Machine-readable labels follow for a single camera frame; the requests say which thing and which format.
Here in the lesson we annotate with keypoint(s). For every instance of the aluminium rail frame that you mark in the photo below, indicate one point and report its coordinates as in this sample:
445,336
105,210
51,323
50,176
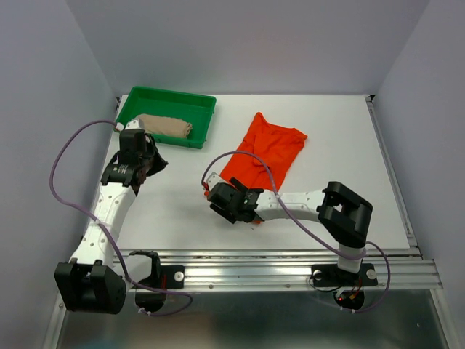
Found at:
251,283

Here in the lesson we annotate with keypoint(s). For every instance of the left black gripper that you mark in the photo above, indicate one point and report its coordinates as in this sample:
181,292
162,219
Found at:
160,163

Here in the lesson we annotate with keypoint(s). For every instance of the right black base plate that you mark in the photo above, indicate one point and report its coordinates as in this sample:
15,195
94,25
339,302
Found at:
330,276

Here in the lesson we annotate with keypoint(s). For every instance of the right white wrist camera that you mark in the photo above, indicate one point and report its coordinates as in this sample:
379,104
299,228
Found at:
211,180

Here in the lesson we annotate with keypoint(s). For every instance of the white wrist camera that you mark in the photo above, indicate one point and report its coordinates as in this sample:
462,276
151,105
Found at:
211,180
133,124

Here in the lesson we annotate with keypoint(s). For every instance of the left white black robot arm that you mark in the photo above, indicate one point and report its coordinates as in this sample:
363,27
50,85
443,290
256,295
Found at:
88,282

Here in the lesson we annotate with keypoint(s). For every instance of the green plastic tray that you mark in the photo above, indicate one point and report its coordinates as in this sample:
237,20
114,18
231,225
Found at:
193,108

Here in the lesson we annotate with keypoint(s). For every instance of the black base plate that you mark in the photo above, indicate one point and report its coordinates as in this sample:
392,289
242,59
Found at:
330,276
171,277

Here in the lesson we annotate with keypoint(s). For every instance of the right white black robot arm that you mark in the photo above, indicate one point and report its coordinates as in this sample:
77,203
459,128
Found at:
342,212

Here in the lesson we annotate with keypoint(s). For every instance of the beige folded t shirt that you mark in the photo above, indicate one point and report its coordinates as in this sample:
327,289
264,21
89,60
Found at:
164,125

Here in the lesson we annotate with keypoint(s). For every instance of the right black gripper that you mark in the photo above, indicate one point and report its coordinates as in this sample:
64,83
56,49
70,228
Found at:
242,187

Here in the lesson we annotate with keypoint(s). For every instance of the orange t shirt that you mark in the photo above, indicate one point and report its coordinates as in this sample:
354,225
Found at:
265,154

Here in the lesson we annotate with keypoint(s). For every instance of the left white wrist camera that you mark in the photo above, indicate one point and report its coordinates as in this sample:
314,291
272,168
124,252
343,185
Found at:
133,124

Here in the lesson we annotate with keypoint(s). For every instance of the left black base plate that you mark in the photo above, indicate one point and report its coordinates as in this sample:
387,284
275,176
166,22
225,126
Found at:
171,277

